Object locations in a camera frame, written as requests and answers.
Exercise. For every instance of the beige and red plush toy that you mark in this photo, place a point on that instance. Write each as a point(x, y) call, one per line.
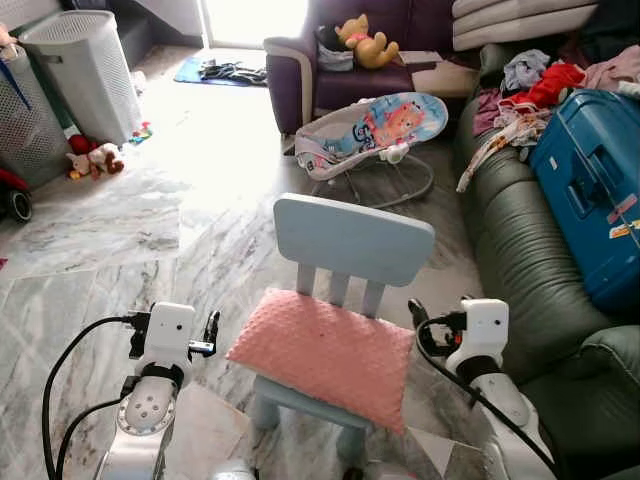
point(98, 160)

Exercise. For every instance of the pale pink garment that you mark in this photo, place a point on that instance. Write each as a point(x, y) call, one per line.
point(615, 70)

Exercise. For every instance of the blue floor mat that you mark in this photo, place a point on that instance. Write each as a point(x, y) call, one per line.
point(188, 72)

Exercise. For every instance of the red toy car black wheel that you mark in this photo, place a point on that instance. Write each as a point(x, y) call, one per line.
point(14, 200)

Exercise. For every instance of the dark green leather sofa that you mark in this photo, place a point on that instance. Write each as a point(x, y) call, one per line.
point(520, 250)

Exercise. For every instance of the yellow plush bear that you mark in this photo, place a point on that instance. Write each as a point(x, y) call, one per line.
point(370, 45)

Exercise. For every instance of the purple armchair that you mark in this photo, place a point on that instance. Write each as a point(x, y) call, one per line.
point(300, 80)

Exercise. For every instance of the silver left robot leg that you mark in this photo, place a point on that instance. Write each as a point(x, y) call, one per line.
point(232, 470)

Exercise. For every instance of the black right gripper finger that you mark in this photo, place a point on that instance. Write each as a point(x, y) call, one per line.
point(420, 315)

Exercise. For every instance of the light blue child chair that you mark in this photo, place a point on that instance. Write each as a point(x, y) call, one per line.
point(350, 238)

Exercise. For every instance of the patterned cream cloth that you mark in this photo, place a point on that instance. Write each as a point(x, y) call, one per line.
point(505, 130)

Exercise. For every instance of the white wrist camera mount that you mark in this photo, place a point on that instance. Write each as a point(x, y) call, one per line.
point(168, 330)
point(486, 325)

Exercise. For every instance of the grey mesh basket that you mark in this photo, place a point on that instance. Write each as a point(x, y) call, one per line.
point(25, 130)

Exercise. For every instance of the grey bag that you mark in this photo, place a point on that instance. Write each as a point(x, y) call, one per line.
point(334, 52)

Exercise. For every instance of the baby bouncer with cartoon print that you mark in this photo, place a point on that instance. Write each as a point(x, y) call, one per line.
point(385, 125)

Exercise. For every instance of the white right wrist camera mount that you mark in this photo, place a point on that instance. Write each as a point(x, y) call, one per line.
point(486, 325)

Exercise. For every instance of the white perforated air purifier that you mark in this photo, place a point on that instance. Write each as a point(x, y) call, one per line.
point(90, 75)

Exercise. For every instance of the small colourful toy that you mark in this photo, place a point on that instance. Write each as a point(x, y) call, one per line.
point(141, 132)

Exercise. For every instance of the grey-blue garment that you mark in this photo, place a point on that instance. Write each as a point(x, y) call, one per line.
point(525, 68)

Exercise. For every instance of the red garment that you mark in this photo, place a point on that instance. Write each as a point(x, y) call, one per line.
point(553, 82)

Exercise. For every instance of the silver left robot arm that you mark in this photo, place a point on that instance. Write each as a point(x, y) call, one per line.
point(145, 415)

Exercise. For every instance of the pink dotted pillow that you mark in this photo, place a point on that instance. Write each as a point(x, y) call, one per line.
point(320, 355)

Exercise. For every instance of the dark crumpled clothes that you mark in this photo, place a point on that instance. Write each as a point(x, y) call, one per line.
point(232, 71)

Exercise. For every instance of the blue hard-shell suitcase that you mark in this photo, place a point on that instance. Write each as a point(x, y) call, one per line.
point(590, 190)

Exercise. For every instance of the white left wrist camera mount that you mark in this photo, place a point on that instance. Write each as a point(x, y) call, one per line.
point(168, 330)

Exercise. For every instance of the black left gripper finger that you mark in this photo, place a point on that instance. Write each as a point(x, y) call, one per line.
point(212, 328)

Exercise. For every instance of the cream stacked cushions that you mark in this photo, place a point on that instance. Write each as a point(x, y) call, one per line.
point(520, 22)

